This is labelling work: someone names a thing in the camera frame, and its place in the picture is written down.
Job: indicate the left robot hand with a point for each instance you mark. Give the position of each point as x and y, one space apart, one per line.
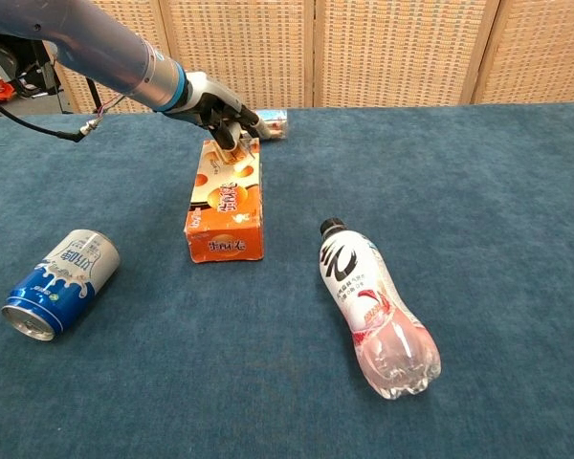
210 102

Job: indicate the orange snack box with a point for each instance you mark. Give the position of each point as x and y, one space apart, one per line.
225 210

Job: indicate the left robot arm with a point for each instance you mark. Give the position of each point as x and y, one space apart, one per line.
100 52

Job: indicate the clear plastic biscuit jar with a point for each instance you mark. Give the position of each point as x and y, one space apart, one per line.
275 122

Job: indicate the black tripod stand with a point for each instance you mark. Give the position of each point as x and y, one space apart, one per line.
94 95

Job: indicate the black office chair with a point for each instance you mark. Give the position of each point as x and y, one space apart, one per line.
28 67

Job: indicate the blue felt table cover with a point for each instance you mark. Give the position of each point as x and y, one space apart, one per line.
411 191

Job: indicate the blue white drink can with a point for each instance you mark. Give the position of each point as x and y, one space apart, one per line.
62 282

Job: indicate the clear bottle white pink label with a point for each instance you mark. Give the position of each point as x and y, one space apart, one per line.
363 296

